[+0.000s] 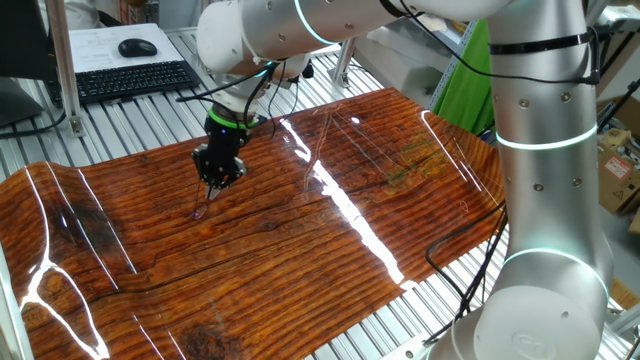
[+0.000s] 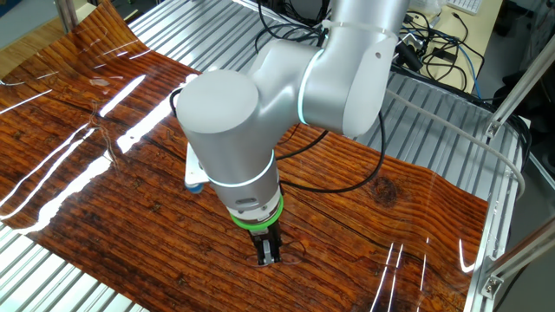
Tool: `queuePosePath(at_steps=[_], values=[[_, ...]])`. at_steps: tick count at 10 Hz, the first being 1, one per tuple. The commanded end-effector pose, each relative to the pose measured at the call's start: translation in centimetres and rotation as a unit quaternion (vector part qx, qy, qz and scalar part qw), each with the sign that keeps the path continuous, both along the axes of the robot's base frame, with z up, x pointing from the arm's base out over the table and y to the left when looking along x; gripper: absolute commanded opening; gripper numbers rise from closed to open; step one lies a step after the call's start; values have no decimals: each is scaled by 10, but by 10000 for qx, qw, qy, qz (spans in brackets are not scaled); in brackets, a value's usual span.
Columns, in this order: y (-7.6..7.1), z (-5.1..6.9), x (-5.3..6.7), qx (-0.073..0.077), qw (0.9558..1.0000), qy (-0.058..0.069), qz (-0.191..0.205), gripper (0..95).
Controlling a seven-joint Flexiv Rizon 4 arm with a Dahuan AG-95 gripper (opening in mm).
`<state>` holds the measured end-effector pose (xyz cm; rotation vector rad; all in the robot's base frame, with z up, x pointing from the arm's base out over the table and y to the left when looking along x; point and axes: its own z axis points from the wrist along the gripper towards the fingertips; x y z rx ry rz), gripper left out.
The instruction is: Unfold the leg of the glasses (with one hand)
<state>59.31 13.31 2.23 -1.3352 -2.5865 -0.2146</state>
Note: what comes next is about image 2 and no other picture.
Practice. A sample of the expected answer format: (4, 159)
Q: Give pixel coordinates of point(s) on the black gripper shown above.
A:
(256, 242)

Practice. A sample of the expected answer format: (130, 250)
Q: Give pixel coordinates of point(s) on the thin-framed glasses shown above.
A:
(292, 260)

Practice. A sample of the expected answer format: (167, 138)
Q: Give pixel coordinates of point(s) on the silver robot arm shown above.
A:
(234, 130)

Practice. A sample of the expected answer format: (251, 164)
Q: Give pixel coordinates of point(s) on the glossy wood-pattern mat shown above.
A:
(130, 238)

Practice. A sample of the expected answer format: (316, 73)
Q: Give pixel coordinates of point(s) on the diagonal aluminium strut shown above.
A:
(520, 82)
(516, 264)

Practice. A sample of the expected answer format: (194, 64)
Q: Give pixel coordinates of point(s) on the black office chair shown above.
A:
(533, 99)

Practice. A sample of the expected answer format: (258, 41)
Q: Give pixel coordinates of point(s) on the beige desk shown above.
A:
(487, 39)

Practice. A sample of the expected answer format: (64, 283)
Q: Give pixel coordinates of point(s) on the white keyboard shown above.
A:
(466, 5)

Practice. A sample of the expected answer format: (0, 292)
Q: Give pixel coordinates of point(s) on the wrist camera with white bracket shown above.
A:
(195, 173)

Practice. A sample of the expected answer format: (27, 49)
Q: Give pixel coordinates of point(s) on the grey metal post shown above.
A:
(67, 15)

